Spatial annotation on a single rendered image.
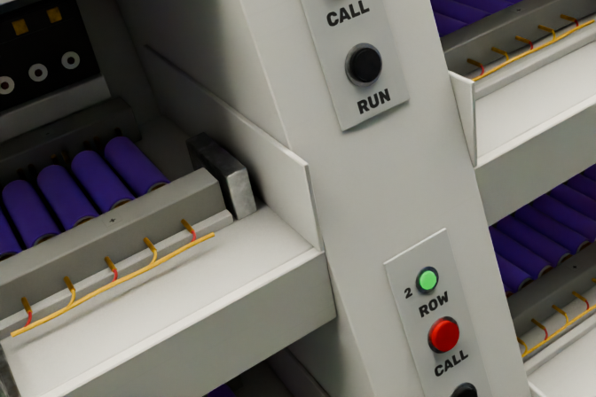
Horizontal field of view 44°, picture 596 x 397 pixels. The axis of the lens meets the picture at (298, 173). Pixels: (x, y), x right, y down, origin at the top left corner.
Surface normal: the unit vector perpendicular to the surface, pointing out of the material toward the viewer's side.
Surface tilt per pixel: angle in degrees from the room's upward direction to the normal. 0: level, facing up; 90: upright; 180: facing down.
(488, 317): 90
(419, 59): 90
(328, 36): 90
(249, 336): 107
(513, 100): 17
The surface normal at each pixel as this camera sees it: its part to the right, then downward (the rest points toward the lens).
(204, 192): 0.53, 0.40
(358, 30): 0.46, 0.15
